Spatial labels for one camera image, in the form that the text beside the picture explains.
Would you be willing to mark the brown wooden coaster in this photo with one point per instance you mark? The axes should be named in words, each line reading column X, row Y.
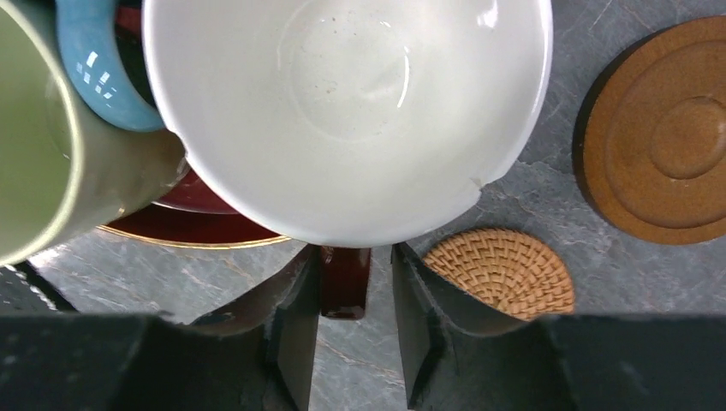
column 653, row 148

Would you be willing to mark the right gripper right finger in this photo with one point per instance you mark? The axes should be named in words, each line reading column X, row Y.
column 460, row 354

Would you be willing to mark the woven rattan coaster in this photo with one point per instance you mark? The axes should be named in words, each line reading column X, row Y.
column 513, row 272

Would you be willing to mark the blue mug white inside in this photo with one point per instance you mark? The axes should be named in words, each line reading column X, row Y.
column 87, row 40

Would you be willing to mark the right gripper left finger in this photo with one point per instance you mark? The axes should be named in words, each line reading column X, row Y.
column 254, row 353

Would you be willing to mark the white bowl cup red outside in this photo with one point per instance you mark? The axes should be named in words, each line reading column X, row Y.
column 349, row 124

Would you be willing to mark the light green mug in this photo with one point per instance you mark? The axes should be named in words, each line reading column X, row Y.
column 64, row 170

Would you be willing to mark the red round tray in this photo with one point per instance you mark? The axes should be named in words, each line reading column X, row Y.
column 192, row 216

